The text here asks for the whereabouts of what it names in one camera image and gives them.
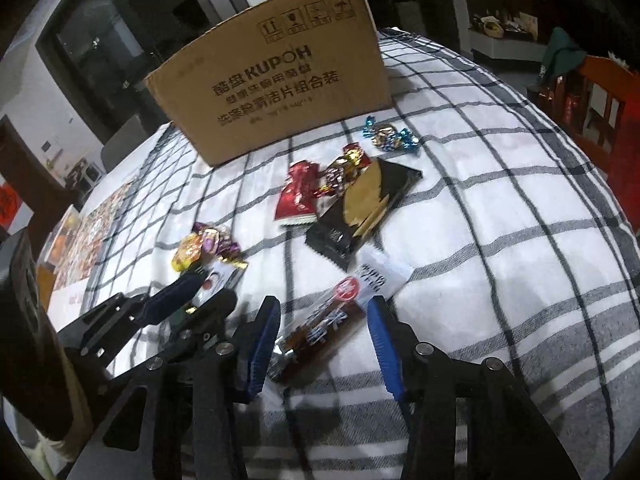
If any green cloth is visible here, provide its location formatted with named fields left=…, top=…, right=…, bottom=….
left=537, top=27, right=586, bottom=86

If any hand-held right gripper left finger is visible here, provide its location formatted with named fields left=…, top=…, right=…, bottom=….
left=67, top=296, right=283, bottom=480

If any dark glass door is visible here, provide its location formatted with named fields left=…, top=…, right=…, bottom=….
left=37, top=0, right=241, bottom=126

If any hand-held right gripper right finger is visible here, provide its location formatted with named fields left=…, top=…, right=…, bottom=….
left=367, top=295, right=583, bottom=480

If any wooden chair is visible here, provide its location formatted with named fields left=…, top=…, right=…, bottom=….
left=542, top=52, right=640, bottom=201

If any blue and gold wrapped candy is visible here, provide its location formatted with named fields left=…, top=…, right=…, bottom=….
left=362, top=115, right=421, bottom=156

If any white paper sheet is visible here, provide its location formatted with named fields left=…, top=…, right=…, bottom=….
left=47, top=280, right=101, bottom=321

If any patterned table mat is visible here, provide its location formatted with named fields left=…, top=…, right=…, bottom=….
left=37, top=180, right=138, bottom=291

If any white black checked tablecloth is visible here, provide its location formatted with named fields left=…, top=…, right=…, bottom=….
left=47, top=27, right=640, bottom=480

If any red paper sign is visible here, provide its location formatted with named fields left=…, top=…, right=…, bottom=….
left=0, top=182, right=33, bottom=233

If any grey chair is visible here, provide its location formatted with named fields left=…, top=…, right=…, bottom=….
left=100, top=115, right=151, bottom=171

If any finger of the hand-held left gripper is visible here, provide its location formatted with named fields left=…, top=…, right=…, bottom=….
left=107, top=287, right=240, bottom=376
left=55, top=271, right=206, bottom=356

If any white cabinet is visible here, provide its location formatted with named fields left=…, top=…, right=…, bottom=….
left=467, top=10, right=551, bottom=61

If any purple and yellow wrapped candy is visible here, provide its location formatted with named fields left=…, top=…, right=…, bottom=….
left=171, top=221, right=249, bottom=273

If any dark green snack packet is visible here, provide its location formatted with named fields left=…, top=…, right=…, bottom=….
left=172, top=260, right=246, bottom=331

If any brown and white snack packet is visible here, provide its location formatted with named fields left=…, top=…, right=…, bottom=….
left=267, top=249, right=416, bottom=387

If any brown cardboard box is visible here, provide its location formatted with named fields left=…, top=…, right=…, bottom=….
left=143, top=0, right=393, bottom=168

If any red and gold wrapped candy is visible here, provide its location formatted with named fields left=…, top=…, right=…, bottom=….
left=314, top=142, right=373, bottom=198

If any red snack packet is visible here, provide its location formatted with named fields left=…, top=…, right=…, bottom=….
left=274, top=160, right=326, bottom=226

